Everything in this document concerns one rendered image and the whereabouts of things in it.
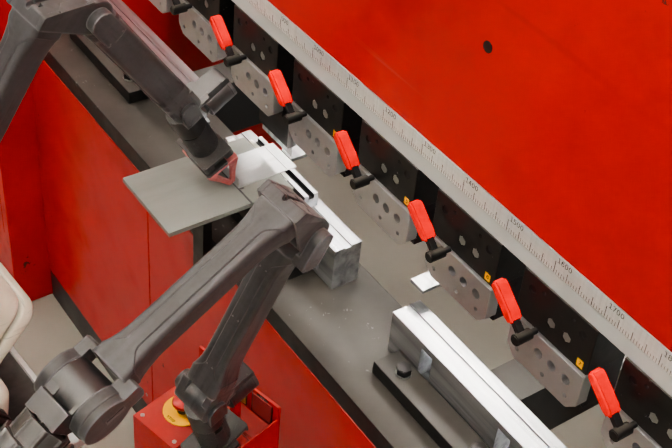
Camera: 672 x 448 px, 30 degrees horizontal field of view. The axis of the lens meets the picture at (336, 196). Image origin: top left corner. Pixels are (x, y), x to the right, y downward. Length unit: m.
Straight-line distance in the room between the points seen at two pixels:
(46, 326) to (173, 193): 1.24
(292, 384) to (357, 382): 0.20
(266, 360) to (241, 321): 0.53
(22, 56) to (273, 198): 0.40
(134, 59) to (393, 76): 0.40
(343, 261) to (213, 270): 0.67
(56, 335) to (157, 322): 1.84
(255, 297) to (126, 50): 0.42
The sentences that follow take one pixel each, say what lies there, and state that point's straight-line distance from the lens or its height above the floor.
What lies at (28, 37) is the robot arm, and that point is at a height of 1.53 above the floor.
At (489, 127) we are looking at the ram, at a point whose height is 1.47.
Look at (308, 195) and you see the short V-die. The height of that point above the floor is 0.99.
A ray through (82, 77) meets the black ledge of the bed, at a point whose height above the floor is 0.87.
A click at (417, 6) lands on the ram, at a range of 1.81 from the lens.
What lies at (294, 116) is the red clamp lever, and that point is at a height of 1.22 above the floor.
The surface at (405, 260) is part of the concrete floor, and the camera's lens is 3.71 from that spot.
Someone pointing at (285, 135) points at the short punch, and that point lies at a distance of 2.32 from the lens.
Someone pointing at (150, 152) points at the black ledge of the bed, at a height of 0.88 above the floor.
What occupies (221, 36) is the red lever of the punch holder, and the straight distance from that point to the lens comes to 2.29.
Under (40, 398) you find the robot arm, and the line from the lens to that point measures 1.63.
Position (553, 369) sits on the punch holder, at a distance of 1.83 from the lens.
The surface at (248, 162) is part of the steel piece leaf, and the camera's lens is 2.39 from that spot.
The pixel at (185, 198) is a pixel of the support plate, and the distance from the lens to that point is 2.31.
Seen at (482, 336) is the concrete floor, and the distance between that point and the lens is 3.53.
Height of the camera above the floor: 2.48
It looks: 39 degrees down
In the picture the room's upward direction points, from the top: 5 degrees clockwise
